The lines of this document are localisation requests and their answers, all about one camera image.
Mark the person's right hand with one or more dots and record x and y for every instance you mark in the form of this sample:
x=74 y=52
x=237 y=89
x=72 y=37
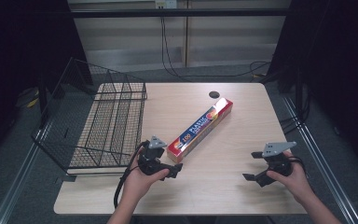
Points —
x=293 y=182

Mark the long red plastic wrap box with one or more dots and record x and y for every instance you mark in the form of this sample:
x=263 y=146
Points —
x=199 y=128

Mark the white wall outlet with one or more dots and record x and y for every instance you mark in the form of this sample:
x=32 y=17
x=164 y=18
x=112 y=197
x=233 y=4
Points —
x=166 y=3

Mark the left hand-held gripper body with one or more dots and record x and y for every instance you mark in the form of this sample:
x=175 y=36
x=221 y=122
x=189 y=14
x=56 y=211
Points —
x=150 y=161

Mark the metal floor rail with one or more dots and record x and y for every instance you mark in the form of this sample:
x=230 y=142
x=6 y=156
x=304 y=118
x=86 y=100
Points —
x=18 y=174
x=320 y=155

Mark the dark curtain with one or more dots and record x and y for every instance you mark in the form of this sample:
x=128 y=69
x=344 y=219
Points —
x=18 y=46
x=338 y=62

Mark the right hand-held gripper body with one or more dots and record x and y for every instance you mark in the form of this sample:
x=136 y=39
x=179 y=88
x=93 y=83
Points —
x=278 y=160

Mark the yellow and grey floor object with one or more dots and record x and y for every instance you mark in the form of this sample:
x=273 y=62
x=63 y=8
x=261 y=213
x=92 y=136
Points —
x=28 y=98

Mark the black horizontal metal bar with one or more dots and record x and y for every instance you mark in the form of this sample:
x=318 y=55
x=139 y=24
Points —
x=180 y=12

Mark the person's left hand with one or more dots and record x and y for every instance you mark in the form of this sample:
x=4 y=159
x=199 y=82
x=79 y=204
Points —
x=140 y=183

